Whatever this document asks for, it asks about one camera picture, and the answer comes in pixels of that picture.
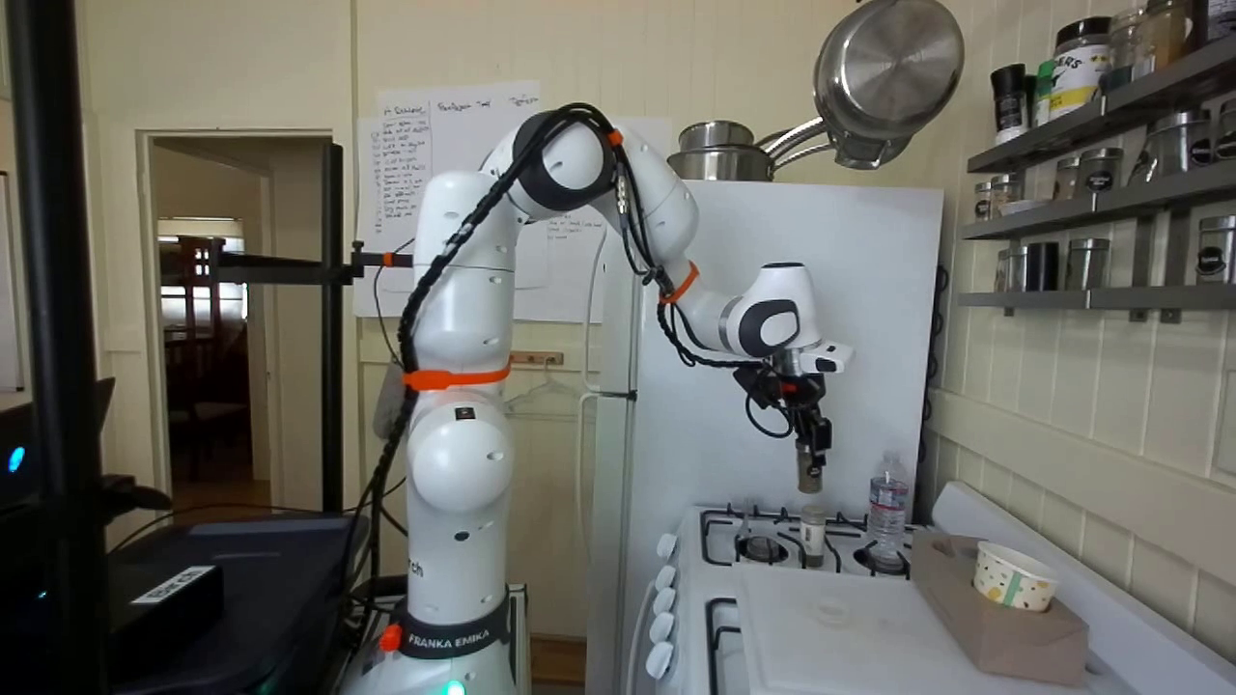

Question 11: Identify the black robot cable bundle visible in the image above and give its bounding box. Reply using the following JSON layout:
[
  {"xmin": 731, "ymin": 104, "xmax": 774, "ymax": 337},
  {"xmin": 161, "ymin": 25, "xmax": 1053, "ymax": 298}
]
[{"xmin": 344, "ymin": 99, "xmax": 802, "ymax": 650}]

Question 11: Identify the dark spice bottle steel cap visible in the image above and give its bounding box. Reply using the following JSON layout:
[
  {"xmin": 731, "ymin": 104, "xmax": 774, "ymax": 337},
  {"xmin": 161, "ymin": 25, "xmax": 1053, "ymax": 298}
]
[{"xmin": 797, "ymin": 439, "xmax": 831, "ymax": 499}]

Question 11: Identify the black equipment case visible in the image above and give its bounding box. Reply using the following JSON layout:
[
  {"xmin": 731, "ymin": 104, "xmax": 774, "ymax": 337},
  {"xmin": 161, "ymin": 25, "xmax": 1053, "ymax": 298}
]
[{"xmin": 110, "ymin": 511, "xmax": 377, "ymax": 695}]

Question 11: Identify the black vertical pole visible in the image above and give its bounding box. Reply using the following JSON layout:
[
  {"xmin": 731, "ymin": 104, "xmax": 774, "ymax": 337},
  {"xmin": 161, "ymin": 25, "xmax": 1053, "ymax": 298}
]
[{"xmin": 4, "ymin": 0, "xmax": 111, "ymax": 695}]

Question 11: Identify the black burner grate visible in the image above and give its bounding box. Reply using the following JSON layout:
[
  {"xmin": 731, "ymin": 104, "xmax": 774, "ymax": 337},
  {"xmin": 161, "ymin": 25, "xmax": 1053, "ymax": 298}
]
[
  {"xmin": 704, "ymin": 594, "xmax": 753, "ymax": 695},
  {"xmin": 697, "ymin": 500, "xmax": 930, "ymax": 579}
]

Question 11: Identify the white shaker steel cap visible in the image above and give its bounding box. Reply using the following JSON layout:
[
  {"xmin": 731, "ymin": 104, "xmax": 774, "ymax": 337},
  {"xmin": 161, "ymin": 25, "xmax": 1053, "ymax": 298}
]
[{"xmin": 797, "ymin": 513, "xmax": 831, "ymax": 569}]

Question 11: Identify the white label black lid jar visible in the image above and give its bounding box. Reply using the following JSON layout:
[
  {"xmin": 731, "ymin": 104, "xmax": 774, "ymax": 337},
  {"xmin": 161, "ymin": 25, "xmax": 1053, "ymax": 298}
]
[{"xmin": 1047, "ymin": 15, "xmax": 1115, "ymax": 123}]

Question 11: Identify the black box white label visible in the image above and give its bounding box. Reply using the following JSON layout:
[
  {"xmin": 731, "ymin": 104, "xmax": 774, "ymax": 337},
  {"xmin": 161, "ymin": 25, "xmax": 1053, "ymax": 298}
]
[{"xmin": 110, "ymin": 556, "xmax": 229, "ymax": 670}]

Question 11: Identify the large hanging steel pot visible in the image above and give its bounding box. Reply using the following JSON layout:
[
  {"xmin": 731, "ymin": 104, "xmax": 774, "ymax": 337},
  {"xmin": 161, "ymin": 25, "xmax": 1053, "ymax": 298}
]
[{"xmin": 767, "ymin": 0, "xmax": 968, "ymax": 173}]

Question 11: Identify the white patterned paper cup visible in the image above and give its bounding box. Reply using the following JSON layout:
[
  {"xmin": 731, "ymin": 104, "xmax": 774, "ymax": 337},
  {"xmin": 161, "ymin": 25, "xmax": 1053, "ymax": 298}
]
[{"xmin": 968, "ymin": 538, "xmax": 1064, "ymax": 615}]

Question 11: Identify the white refrigerator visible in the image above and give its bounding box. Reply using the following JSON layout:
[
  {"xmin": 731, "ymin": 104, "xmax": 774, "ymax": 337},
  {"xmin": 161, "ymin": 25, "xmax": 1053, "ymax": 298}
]
[{"xmin": 583, "ymin": 176, "xmax": 952, "ymax": 695}]

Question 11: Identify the glass spice jar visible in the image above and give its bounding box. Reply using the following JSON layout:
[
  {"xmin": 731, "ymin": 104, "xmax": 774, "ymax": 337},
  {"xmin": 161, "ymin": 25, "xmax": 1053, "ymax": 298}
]
[{"xmin": 1106, "ymin": 9, "xmax": 1152, "ymax": 91}]

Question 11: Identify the metal wall spice rack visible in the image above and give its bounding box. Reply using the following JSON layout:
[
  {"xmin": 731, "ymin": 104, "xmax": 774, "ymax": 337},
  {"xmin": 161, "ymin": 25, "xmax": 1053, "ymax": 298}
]
[{"xmin": 958, "ymin": 34, "xmax": 1236, "ymax": 325}]

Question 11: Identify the wooden cutting board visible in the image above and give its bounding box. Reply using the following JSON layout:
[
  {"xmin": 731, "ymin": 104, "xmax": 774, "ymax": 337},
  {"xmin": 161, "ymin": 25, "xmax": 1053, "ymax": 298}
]
[{"xmin": 908, "ymin": 533, "xmax": 1092, "ymax": 688}]

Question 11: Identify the brown spice jar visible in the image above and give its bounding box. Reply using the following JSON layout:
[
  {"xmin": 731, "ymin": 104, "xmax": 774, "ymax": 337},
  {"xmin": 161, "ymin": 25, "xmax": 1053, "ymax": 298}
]
[{"xmin": 1136, "ymin": 0, "xmax": 1203, "ymax": 77}]

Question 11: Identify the black monitor blue light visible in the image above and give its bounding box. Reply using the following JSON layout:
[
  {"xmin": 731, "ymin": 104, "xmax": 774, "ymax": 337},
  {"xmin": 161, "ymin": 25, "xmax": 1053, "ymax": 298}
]
[{"xmin": 0, "ymin": 381, "xmax": 46, "ymax": 517}]

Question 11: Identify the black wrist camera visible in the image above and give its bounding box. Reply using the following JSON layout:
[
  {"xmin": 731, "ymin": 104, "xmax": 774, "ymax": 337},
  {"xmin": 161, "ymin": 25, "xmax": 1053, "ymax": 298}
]
[{"xmin": 739, "ymin": 361, "xmax": 788, "ymax": 417}]

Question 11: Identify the white gas stove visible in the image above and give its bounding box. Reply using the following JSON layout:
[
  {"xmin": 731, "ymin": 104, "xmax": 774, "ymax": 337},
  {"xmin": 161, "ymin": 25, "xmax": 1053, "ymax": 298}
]
[{"xmin": 622, "ymin": 480, "xmax": 1236, "ymax": 695}]

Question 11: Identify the small steel pot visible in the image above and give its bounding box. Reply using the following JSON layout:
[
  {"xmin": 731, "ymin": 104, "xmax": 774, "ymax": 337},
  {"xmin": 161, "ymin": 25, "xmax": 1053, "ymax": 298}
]
[{"xmin": 664, "ymin": 114, "xmax": 784, "ymax": 184}]

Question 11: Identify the black spice jar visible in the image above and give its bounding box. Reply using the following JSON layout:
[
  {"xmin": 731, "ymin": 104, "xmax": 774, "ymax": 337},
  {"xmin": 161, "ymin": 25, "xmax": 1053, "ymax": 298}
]
[{"xmin": 988, "ymin": 60, "xmax": 1037, "ymax": 146}]

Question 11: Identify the steel lid spice jar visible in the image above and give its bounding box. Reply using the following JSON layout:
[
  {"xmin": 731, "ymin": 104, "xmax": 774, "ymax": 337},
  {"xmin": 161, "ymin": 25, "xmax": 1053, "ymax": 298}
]
[
  {"xmin": 1083, "ymin": 141, "xmax": 1128, "ymax": 202},
  {"xmin": 1064, "ymin": 235, "xmax": 1111, "ymax": 292},
  {"xmin": 1051, "ymin": 149, "xmax": 1089, "ymax": 207},
  {"xmin": 975, "ymin": 170, "xmax": 1016, "ymax": 224},
  {"xmin": 993, "ymin": 242, "xmax": 1033, "ymax": 292},
  {"xmin": 1195, "ymin": 211, "xmax": 1236, "ymax": 288},
  {"xmin": 1024, "ymin": 240, "xmax": 1064, "ymax": 292},
  {"xmin": 1141, "ymin": 107, "xmax": 1197, "ymax": 184},
  {"xmin": 1195, "ymin": 87, "xmax": 1236, "ymax": 170}
]

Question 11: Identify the white door frame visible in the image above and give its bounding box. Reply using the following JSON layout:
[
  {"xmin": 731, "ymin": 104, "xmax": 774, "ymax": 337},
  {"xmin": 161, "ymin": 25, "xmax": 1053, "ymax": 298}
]
[{"xmin": 131, "ymin": 123, "xmax": 354, "ymax": 517}]

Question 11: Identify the clear plastic water bottle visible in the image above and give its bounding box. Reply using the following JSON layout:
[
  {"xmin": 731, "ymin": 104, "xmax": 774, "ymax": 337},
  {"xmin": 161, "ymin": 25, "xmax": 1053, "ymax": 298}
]
[{"xmin": 864, "ymin": 448, "xmax": 914, "ymax": 575}]

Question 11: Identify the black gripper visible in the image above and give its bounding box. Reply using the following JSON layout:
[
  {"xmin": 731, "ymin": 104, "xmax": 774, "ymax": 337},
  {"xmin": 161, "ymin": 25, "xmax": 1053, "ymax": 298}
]
[{"xmin": 767, "ymin": 368, "xmax": 838, "ymax": 460}]

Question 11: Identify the green lid spice jar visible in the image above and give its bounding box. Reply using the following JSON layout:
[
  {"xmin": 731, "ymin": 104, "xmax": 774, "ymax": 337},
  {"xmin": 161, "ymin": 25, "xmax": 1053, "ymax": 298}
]
[{"xmin": 1026, "ymin": 55, "xmax": 1064, "ymax": 132}]

